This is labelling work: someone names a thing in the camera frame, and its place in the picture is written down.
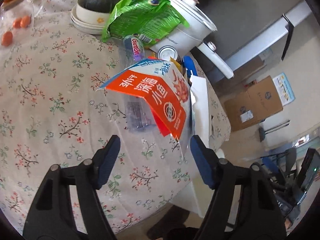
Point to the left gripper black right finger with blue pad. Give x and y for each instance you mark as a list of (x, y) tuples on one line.
[(243, 204)]

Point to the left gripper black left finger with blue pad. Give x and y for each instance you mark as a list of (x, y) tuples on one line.
[(67, 206)]

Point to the orange blue white carton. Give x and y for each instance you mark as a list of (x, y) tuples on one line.
[(165, 92)]

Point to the broom with dustpan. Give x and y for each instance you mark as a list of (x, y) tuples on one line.
[(263, 132)]

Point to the floral tablecloth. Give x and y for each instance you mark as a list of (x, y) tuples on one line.
[(52, 112)]

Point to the lower cardboard box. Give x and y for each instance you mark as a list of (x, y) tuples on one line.
[(241, 111)]

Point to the cardboard box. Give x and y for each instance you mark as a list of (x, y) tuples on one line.
[(241, 111), (264, 100)]

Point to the upper cardboard box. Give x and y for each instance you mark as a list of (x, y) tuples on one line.
[(264, 100)]

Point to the blue white poster box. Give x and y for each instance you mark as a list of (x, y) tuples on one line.
[(284, 89)]

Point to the crumpled white tissue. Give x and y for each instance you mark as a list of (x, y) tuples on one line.
[(200, 108)]

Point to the blue white food box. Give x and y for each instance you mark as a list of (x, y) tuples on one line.
[(189, 66)]

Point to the small orange tomato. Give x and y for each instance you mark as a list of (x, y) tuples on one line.
[(25, 21), (17, 23), (7, 39)]

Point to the red cartoon drink can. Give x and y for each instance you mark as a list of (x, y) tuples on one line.
[(167, 52)]

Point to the stacked white plates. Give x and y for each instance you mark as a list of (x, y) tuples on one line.
[(85, 27)]

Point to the white electric cooking pot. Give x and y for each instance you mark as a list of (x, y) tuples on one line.
[(184, 39)]

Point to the cream ceramic bowl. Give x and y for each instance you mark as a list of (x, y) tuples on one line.
[(89, 16)]

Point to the clear glass jar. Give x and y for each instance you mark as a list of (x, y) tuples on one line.
[(16, 9)]

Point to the grey refrigerator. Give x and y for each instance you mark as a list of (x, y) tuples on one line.
[(258, 33)]

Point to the dark green pumpkin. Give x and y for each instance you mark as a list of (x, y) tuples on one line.
[(104, 6)]

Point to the green snack bag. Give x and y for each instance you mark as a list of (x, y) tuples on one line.
[(148, 20)]

